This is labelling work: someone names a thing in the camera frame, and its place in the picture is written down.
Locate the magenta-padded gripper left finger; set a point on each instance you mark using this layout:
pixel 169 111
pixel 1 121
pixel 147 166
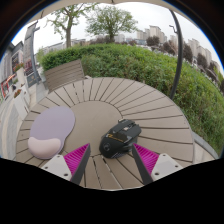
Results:
pixel 78 159

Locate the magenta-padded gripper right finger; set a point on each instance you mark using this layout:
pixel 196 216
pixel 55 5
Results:
pixel 146 160

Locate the black computer mouse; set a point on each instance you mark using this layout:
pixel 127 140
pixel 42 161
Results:
pixel 119 138

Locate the lilac mouse pad with wrist rest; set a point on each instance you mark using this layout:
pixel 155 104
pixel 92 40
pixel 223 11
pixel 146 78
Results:
pixel 50 128

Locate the white flower planter box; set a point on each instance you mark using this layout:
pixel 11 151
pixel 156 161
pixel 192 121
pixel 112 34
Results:
pixel 22 96

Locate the grey slatted outdoor chair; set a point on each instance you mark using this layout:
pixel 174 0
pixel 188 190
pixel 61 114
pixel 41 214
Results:
pixel 65 75

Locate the green trimmed hedge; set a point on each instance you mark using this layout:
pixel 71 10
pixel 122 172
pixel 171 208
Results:
pixel 150 70

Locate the black curved metal pole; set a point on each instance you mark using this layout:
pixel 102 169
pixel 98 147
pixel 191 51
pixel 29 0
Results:
pixel 179 56

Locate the tall grey sign pylon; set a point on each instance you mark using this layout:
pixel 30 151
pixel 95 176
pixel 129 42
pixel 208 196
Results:
pixel 30 50

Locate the distant apartment buildings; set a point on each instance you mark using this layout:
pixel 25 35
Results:
pixel 196 48

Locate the tree with bare forked trunk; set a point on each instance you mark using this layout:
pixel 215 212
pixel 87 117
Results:
pixel 68 26

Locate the tree with round leafy crown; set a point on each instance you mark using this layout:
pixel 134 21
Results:
pixel 111 20

